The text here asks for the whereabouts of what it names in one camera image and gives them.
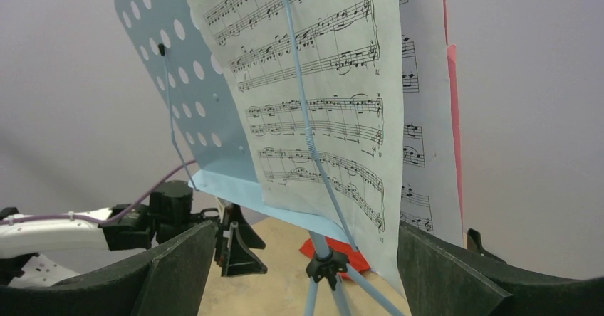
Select red folder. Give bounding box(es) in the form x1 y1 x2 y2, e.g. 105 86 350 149
299 238 371 273

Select light blue music stand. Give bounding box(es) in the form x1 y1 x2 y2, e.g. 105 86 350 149
114 0 407 316

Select black round-base clamp stand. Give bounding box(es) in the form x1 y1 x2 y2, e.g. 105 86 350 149
467 228 506 263

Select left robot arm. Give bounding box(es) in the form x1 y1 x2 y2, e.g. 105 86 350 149
1 180 268 288

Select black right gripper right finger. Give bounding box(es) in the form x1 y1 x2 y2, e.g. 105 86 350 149
397 222 603 315

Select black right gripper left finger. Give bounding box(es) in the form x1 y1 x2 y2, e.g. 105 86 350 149
1 221 218 316

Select pink sheet music page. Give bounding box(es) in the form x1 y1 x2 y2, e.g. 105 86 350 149
443 0 464 219

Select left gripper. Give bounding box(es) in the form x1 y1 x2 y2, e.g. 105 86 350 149
214 204 267 277

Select white sheet music page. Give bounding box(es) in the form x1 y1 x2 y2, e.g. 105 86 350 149
187 0 404 292

